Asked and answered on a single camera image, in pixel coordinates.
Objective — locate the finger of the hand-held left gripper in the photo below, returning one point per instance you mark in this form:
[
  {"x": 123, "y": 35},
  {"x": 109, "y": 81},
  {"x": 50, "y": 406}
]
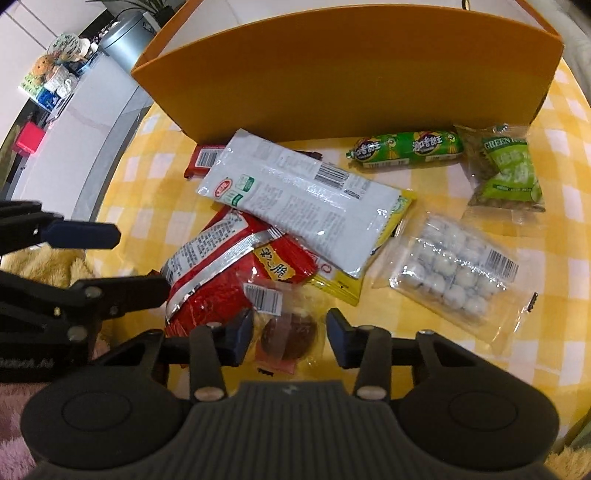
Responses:
[
  {"x": 124, "y": 290},
  {"x": 85, "y": 234}
]

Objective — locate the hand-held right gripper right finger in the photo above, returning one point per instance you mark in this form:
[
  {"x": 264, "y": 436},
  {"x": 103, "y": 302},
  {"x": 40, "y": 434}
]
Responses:
[{"x": 339, "y": 341}]

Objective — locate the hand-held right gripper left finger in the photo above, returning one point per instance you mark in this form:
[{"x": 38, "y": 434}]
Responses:
[{"x": 240, "y": 339}]

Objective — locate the clear packet with brown cake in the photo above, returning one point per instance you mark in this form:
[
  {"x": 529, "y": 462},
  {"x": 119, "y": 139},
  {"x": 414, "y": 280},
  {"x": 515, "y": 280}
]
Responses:
[{"x": 286, "y": 337}]

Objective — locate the yellow snack packet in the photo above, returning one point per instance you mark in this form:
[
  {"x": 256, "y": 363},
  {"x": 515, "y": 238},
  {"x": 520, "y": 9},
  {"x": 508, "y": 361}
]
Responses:
[{"x": 337, "y": 284}]

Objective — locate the red snack packet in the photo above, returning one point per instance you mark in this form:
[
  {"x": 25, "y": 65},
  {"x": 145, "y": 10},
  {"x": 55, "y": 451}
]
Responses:
[{"x": 207, "y": 281}]

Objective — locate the clear packet of white balls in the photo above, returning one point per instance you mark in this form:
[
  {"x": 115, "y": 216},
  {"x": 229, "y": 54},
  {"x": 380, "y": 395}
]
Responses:
[{"x": 448, "y": 267}]

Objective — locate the white snack packet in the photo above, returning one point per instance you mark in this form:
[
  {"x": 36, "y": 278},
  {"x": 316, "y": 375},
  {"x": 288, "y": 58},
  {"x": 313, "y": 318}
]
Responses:
[{"x": 295, "y": 203}]

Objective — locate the white cardboard box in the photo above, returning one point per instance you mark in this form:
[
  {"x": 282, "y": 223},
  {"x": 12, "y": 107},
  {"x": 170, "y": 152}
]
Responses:
[{"x": 346, "y": 83}]

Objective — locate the pink fluffy rug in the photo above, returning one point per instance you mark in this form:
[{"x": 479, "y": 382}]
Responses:
[{"x": 14, "y": 415}]

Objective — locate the red box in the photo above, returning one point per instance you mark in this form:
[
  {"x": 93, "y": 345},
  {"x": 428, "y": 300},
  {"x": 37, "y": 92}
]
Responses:
[{"x": 30, "y": 137}]

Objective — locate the small dark red packet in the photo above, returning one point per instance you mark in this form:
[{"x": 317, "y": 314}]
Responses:
[{"x": 203, "y": 159}]

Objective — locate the blue and white box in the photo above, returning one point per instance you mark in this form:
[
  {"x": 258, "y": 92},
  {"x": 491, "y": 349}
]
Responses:
[{"x": 48, "y": 98}]

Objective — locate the orange plush toy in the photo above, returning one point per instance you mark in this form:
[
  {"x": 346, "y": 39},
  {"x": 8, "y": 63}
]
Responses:
[{"x": 44, "y": 65}]

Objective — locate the silver trash can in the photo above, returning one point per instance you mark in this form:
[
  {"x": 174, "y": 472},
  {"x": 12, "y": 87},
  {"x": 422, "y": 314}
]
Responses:
[{"x": 120, "y": 41}]

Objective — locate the small black clip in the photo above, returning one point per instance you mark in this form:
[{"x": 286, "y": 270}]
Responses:
[{"x": 532, "y": 302}]

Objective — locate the green sausage stick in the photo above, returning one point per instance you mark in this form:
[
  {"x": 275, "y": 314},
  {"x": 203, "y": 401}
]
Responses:
[{"x": 406, "y": 148}]

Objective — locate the yellow checked tablecloth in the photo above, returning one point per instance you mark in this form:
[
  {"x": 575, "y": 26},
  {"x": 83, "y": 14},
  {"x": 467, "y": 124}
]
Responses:
[{"x": 554, "y": 277}]

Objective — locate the green peas packet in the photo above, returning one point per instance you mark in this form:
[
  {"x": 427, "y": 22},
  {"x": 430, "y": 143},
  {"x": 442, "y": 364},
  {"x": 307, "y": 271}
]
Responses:
[{"x": 508, "y": 175}]

